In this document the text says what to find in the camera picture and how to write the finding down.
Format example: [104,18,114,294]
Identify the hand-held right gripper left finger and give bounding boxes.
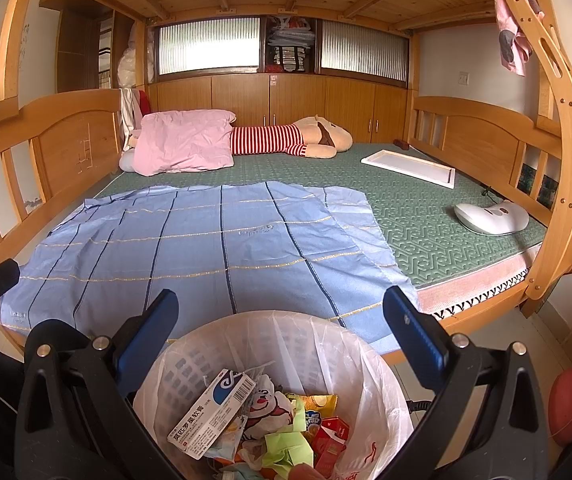
[13,289,187,480]

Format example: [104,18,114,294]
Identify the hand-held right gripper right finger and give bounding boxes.
[371,285,551,480]

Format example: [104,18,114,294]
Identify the white plastic lattice trash basket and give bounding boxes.
[136,312,411,480]

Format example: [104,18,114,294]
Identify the white and blue medicine box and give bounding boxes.
[167,367,257,461]

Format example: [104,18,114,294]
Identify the translucent white bin liner bag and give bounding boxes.
[133,310,414,480]

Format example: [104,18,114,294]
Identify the yellow snack wrapper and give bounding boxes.
[286,392,339,423]

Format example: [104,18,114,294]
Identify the white and red cartoon wrapper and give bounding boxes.
[238,375,297,443]

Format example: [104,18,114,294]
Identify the green paper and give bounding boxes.
[261,422,317,473]

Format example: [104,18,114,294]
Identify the person's right hand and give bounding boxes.
[288,464,324,480]

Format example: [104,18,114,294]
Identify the blue striped bed sheet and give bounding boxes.
[0,181,421,356]

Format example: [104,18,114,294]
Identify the green patterned bed mat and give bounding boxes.
[93,142,549,291]

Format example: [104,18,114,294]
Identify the white rectangular tray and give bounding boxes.
[361,149,459,190]

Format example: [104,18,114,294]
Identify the pink pillow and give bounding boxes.
[133,109,237,177]

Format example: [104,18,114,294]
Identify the white and red hanging cloth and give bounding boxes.
[118,87,151,136]

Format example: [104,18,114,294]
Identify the plush doll with striped shirt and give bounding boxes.
[228,115,354,160]

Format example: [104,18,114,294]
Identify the wooden wardrobe shelf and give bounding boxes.
[56,5,137,93]

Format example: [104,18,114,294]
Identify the white stuffed plastic bags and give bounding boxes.
[116,25,159,91]

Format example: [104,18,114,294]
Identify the wooden bunk ladder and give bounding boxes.
[496,0,572,317]

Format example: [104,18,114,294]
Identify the frosted glass sliding window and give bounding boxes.
[158,17,261,76]
[320,20,411,86]

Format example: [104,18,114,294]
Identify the pink hanging cloth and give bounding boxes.
[494,0,541,77]

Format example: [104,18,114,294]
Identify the stacked bags on shelf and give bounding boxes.
[266,16,317,75]

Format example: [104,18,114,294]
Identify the wooden bunk bed frame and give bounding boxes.
[0,0,572,376]

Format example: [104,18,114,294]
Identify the wooden wall cabinet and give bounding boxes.
[146,74,411,146]

